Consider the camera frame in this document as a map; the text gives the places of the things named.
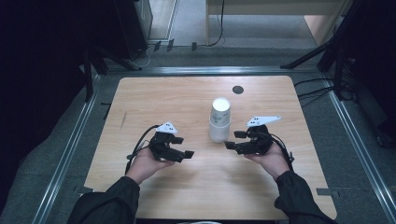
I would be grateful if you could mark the person's left hand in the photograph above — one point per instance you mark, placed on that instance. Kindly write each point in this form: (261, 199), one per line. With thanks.
(144, 165)

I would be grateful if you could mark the dark curtain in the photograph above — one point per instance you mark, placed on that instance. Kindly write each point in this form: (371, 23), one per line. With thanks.
(376, 62)
(37, 77)

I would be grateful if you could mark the black metal stand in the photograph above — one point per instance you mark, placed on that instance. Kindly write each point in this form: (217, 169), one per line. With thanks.
(88, 77)

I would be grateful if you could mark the grey floor tape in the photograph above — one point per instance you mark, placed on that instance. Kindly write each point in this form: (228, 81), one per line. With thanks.
(84, 189)
(325, 192)

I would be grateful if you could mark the person's right hand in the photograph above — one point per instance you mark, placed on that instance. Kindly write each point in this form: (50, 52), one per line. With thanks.
(274, 160)

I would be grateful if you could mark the black cabinet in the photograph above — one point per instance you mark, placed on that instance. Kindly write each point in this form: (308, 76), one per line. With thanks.
(130, 28)

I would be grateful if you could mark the metal floor rail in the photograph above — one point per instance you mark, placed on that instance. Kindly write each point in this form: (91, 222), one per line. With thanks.
(211, 70)
(67, 155)
(361, 149)

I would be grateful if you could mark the black tape strip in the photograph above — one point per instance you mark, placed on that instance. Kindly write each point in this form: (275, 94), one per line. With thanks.
(194, 46)
(157, 46)
(170, 45)

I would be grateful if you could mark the light wooden desk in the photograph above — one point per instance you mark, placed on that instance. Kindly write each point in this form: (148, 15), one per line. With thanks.
(274, 7)

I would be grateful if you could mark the black table grommet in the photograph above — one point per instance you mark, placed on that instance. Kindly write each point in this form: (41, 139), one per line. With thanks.
(237, 90)

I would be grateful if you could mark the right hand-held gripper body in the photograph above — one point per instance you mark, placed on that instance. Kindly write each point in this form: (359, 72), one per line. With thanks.
(258, 143)

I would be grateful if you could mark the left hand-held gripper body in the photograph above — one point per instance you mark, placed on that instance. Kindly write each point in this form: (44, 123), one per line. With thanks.
(162, 146)

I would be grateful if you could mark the black tripod stand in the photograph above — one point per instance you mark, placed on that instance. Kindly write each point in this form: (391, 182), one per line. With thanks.
(337, 37)

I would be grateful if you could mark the stack of paper cups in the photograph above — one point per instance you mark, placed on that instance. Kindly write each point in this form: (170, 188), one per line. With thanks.
(219, 124)

